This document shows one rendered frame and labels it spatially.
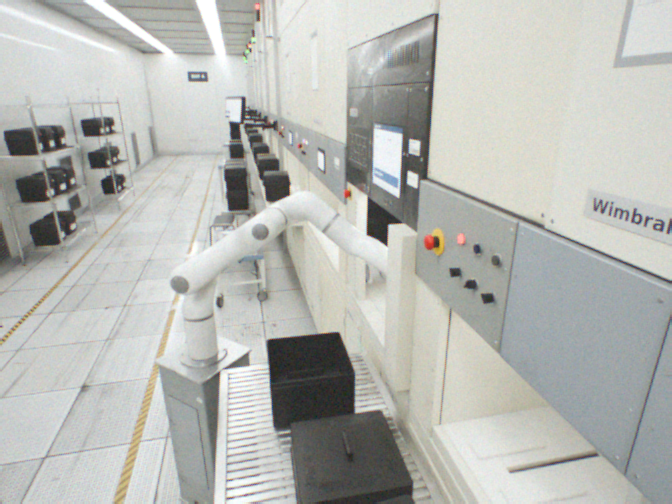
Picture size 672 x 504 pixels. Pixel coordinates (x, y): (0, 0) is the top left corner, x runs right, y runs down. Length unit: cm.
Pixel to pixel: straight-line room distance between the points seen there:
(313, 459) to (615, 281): 89
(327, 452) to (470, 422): 43
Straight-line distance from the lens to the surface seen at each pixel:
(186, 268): 168
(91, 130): 813
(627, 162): 68
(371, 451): 130
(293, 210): 151
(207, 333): 183
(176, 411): 203
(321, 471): 125
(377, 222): 215
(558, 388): 81
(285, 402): 146
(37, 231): 594
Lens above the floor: 177
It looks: 21 degrees down
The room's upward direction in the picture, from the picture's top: straight up
